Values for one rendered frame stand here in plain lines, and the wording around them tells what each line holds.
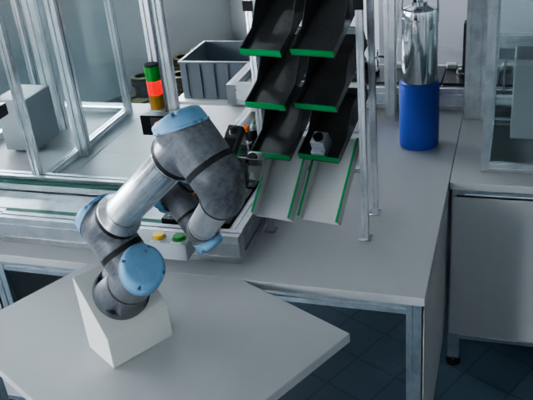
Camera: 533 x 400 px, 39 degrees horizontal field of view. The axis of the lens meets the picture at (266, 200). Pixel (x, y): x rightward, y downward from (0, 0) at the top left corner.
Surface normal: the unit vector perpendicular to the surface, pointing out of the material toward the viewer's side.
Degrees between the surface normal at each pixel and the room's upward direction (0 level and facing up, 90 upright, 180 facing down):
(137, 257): 54
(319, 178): 45
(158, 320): 90
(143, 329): 90
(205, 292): 0
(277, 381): 0
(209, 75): 90
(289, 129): 25
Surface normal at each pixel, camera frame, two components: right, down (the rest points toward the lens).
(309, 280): -0.09, -0.88
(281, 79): -0.27, -0.61
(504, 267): -0.29, 0.48
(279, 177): -0.39, -0.30
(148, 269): 0.49, -0.27
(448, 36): -0.70, 0.39
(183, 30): 0.71, 0.27
